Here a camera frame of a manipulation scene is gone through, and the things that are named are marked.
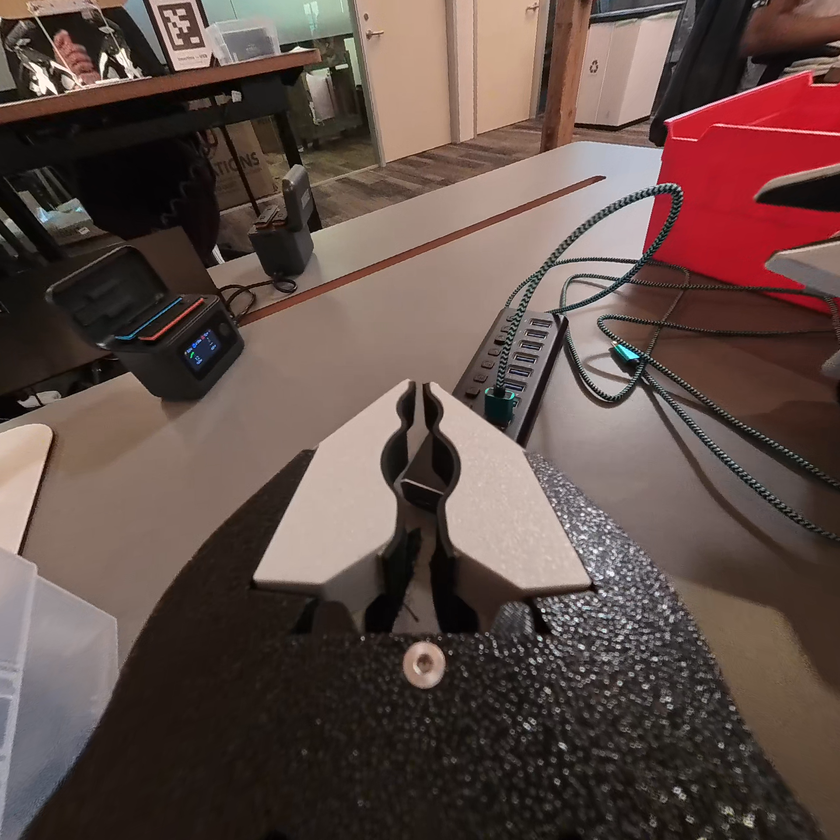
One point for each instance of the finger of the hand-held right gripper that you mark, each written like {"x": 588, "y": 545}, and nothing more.
{"x": 814, "y": 272}
{"x": 828, "y": 172}

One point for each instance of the black charger case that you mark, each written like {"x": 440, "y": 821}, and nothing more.
{"x": 151, "y": 374}

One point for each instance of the translucent plastic bin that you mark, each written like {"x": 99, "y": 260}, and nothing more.
{"x": 59, "y": 656}

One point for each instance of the clear plastic box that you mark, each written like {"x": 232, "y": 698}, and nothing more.
{"x": 246, "y": 43}

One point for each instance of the framed tag sign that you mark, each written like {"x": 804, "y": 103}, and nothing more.
{"x": 180, "y": 33}

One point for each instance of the cardboard box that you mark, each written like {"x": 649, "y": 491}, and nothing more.
{"x": 243, "y": 164}

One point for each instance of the black chair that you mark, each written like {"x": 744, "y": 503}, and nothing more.
{"x": 151, "y": 197}

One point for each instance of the white waste bin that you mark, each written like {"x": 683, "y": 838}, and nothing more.
{"x": 649, "y": 65}

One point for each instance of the white recycling bin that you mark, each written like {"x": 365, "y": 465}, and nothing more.
{"x": 594, "y": 79}

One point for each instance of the wooden table black legs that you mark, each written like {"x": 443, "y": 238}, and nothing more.
{"x": 197, "y": 75}

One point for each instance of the wooden pillar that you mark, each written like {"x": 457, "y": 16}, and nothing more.
{"x": 568, "y": 72}

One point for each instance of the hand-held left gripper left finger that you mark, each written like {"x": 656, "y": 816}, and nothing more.
{"x": 328, "y": 518}

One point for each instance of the black usb hub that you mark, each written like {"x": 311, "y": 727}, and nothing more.
{"x": 479, "y": 377}

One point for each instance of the red bin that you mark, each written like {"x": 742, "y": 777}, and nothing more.
{"x": 722, "y": 197}

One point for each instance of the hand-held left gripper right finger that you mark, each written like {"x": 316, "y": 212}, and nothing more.
{"x": 512, "y": 525}

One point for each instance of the white door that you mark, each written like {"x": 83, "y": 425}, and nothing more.
{"x": 407, "y": 79}
{"x": 512, "y": 65}

